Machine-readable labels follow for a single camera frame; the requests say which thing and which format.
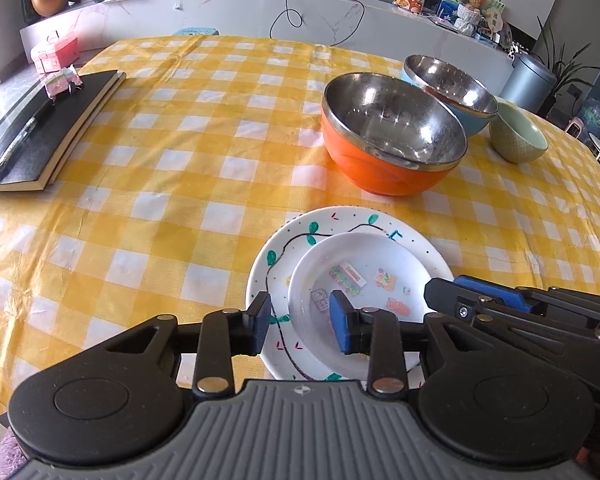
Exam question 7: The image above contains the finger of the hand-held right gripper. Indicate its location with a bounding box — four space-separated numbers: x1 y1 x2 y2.
452 275 600 312
424 279 600 342

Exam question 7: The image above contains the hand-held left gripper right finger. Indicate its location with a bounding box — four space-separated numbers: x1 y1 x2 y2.
329 290 486 395

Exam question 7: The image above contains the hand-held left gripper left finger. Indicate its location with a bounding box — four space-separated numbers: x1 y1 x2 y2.
100 291 272 396

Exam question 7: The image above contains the small white plate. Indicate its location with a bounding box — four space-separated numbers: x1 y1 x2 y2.
286 231 433 363

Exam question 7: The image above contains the white plate with fruit drawings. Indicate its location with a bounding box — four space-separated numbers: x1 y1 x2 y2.
246 205 455 382

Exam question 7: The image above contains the green ceramic bowl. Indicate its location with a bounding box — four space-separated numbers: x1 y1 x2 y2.
489 99 549 165

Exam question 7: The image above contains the orange steel bowl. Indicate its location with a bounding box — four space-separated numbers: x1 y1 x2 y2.
321 73 468 197

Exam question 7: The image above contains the blue steel bowl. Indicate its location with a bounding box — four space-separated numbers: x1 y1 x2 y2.
400 55 499 137

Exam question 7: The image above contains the yellow checked tablecloth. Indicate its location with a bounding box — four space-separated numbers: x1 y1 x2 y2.
0 35 600 423

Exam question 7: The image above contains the blue water jug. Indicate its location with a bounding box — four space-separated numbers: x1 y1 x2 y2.
577 89 600 136

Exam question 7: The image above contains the grey trash can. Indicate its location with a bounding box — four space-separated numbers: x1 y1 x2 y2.
500 52 557 113

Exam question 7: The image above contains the potted snake plant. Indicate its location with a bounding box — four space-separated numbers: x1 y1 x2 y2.
530 17 600 116

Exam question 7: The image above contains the round paper fan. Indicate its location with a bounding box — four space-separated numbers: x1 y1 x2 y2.
482 10 506 36

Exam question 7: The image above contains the purple fuzzy cloth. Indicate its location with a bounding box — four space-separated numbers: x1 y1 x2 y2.
0 430 31 480

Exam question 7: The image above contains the black notebook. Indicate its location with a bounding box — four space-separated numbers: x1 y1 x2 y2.
0 70 127 193

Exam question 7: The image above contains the black pen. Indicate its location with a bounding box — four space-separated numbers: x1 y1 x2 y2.
0 116 38 181

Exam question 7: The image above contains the white marble tv cabinet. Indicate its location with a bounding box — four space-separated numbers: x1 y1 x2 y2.
19 0 513 86

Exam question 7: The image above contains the pink candy wrapper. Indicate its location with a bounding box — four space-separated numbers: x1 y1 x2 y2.
44 65 83 97

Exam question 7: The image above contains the pink storage box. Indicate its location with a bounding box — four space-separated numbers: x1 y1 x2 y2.
31 31 80 73

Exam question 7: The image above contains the black cable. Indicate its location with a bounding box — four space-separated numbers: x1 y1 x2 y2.
269 0 366 47

